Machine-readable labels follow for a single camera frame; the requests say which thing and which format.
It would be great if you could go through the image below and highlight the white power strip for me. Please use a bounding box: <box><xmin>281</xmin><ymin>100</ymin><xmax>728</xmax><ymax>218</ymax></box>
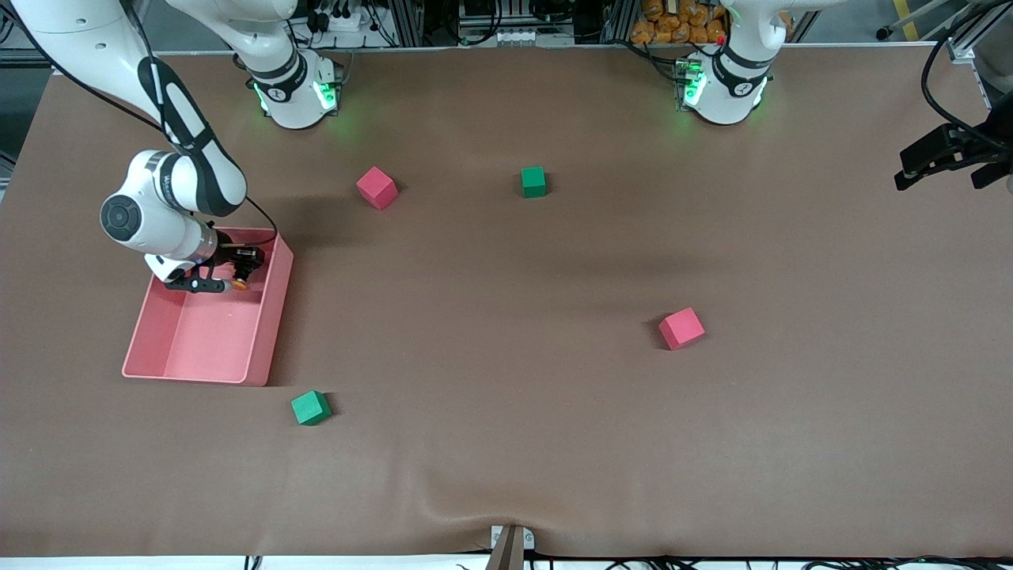
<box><xmin>313</xmin><ymin>4</ymin><xmax>374</xmax><ymax>34</ymax></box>

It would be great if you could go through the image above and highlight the pink plastic bin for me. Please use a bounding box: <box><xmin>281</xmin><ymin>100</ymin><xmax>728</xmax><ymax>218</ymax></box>
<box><xmin>121</xmin><ymin>226</ymin><xmax>295</xmax><ymax>387</ymax></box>

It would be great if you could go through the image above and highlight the brown table mat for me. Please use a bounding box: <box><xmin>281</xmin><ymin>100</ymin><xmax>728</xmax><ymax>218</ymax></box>
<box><xmin>0</xmin><ymin>44</ymin><xmax>1013</xmax><ymax>560</ymax></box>

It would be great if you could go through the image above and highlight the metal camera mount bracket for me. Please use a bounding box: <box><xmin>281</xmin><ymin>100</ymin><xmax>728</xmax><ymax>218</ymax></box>
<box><xmin>484</xmin><ymin>524</ymin><xmax>537</xmax><ymax>570</ymax></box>

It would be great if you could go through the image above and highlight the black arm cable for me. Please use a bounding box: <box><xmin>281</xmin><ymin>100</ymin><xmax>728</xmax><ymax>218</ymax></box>
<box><xmin>920</xmin><ymin>0</ymin><xmax>1013</xmax><ymax>155</ymax></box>
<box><xmin>0</xmin><ymin>0</ymin><xmax>279</xmax><ymax>248</ymax></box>

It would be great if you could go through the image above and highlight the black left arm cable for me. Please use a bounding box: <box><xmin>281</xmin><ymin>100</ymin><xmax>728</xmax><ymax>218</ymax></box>
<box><xmin>920</xmin><ymin>0</ymin><xmax>1013</xmax><ymax>155</ymax></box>

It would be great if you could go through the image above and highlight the aluminium frame rail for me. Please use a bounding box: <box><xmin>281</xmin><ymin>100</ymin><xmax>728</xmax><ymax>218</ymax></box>
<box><xmin>944</xmin><ymin>0</ymin><xmax>1013</xmax><ymax>66</ymax></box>

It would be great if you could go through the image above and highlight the pile of orange snack bags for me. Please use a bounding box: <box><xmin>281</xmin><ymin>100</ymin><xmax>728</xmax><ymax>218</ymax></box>
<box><xmin>631</xmin><ymin>0</ymin><xmax>730</xmax><ymax>46</ymax></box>

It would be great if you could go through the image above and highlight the pink foam cube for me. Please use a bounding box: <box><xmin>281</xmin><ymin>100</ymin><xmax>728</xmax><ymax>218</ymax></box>
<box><xmin>658</xmin><ymin>307</ymin><xmax>707</xmax><ymax>352</ymax></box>
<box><xmin>355</xmin><ymin>166</ymin><xmax>399</xmax><ymax>211</ymax></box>

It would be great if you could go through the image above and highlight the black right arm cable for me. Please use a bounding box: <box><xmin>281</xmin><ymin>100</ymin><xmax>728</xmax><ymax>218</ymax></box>
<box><xmin>0</xmin><ymin>0</ymin><xmax>279</xmax><ymax>248</ymax></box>

